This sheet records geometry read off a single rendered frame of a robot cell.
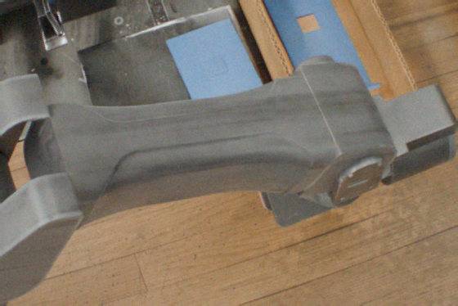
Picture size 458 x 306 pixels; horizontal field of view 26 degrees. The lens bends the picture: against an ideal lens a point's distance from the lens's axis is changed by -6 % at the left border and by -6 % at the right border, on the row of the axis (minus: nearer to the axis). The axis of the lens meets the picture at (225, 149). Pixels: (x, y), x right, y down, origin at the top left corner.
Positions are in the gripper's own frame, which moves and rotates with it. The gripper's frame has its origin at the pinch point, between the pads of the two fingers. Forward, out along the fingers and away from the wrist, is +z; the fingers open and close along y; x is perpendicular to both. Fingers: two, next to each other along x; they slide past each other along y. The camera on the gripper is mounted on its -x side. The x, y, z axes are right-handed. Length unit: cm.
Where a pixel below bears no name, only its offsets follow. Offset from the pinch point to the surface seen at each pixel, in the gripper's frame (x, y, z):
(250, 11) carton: -5.2, 12.1, 13.0
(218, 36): -1.4, 10.7, 13.7
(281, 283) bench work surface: 2.4, -13.0, 3.1
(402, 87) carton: -16.1, 0.4, 5.6
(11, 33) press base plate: 19.1, 18.9, 21.3
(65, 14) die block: 12.7, 18.5, 19.0
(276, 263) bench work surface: 2.0, -11.2, 4.2
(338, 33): -13.6, 7.2, 13.3
